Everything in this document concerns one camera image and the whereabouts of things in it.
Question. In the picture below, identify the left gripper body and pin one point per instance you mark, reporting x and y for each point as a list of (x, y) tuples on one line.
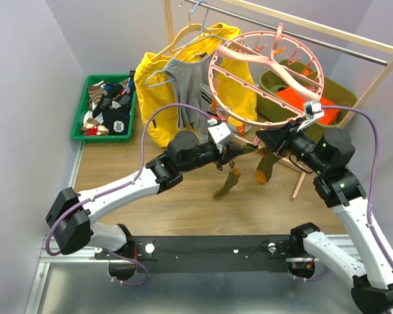
[(221, 156)]

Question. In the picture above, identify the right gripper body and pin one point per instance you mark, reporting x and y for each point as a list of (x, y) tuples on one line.
[(291, 135)]

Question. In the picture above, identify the olive striped sock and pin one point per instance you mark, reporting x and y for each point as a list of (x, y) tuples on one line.
[(263, 173), (234, 173)]

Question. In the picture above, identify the pink round clip hanger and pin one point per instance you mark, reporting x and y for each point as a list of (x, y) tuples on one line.
[(261, 48)]

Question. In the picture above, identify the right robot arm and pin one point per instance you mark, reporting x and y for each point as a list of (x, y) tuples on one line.
[(347, 202)]

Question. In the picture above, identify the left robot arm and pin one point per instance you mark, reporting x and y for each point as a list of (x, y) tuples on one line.
[(74, 217)]

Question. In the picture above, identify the wooden clothes hanger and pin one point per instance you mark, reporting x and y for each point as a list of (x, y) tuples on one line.
[(199, 28)]

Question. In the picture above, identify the pink clothes peg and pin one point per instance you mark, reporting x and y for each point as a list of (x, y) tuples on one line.
[(256, 141)]

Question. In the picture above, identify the olive green plastic bin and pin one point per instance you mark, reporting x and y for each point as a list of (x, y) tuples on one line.
[(333, 94)]

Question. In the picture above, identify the orange cloth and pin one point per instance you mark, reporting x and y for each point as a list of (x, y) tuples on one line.
[(295, 100)]

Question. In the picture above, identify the yellow shorts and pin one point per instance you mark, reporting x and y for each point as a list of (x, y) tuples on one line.
[(154, 87)]

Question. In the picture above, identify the grey striped sock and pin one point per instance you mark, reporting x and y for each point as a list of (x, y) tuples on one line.
[(206, 99)]

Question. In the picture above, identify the grey tank top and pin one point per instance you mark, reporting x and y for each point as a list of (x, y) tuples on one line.
[(187, 77)]

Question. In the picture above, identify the black patterned sock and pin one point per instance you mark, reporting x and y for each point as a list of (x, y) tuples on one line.
[(113, 110)]

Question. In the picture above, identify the brown striped sock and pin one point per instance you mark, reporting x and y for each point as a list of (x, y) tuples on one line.
[(90, 126)]

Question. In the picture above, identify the green plastic tray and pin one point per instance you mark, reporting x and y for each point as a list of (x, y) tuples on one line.
[(77, 134)]

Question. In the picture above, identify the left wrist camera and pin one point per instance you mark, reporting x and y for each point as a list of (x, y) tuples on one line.
[(219, 131)]

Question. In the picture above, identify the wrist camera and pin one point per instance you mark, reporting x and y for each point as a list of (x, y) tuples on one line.
[(219, 131), (313, 111)]

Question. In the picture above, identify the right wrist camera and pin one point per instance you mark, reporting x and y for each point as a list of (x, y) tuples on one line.
[(313, 111)]

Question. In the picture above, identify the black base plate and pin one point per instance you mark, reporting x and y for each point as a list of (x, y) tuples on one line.
[(202, 254)]

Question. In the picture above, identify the metal hanging rail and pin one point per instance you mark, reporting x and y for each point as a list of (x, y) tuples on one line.
[(324, 44)]

